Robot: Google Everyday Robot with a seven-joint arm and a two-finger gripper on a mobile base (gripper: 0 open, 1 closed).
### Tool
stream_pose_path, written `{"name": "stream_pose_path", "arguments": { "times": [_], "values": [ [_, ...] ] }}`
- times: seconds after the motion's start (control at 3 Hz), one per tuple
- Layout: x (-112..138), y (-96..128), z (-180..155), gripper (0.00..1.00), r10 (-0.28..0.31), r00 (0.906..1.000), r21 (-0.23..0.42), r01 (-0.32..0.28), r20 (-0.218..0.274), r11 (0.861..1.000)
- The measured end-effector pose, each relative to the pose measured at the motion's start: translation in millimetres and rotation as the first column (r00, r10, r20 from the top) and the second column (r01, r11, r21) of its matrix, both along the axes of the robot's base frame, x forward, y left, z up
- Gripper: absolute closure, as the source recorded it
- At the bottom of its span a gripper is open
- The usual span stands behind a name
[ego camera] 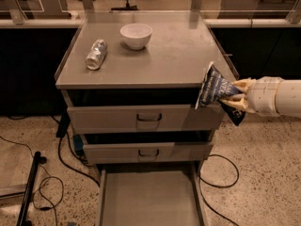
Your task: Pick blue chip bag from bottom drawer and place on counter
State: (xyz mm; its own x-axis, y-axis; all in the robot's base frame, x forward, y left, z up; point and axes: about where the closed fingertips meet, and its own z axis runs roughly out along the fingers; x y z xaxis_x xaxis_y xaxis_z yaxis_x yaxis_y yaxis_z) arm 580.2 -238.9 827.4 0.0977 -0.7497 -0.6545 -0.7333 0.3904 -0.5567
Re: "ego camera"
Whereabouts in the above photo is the thin black looped cable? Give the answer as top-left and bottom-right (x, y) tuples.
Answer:
(0, 135), (65, 226)

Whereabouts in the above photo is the blue chip bag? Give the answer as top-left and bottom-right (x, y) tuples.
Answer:
(195, 62), (246, 126)

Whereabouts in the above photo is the grey drawer cabinet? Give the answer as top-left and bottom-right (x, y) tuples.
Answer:
(54, 10), (241, 226)

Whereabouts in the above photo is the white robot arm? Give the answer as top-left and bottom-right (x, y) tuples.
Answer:
(221, 76), (301, 118)

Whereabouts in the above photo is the black cable right floor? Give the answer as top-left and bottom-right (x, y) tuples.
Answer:
(198, 153), (241, 226)

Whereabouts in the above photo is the white ceramic bowl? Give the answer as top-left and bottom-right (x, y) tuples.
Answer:
(119, 24), (152, 50)

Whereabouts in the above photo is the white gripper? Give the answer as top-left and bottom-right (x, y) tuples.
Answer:
(221, 76), (283, 117)

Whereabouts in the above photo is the bottom grey drawer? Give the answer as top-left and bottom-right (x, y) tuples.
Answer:
(96, 162), (209, 226)

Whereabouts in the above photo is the top grey drawer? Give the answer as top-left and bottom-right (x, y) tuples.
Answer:
(68, 89), (225, 134)

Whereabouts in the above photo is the black cable left floor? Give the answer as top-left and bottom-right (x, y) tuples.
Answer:
(50, 112), (101, 187)

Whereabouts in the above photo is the grey drawer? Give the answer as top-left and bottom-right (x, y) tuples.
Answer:
(81, 131), (213, 164)
(68, 89), (225, 134)
(96, 162), (209, 226)

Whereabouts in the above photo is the black metal bar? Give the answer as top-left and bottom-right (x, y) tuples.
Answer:
(16, 152), (42, 226)

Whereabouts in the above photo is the black cable floor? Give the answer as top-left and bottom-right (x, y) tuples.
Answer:
(50, 112), (101, 187)
(198, 153), (241, 226)

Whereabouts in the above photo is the middle grey drawer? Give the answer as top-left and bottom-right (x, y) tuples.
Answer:
(81, 131), (213, 164)

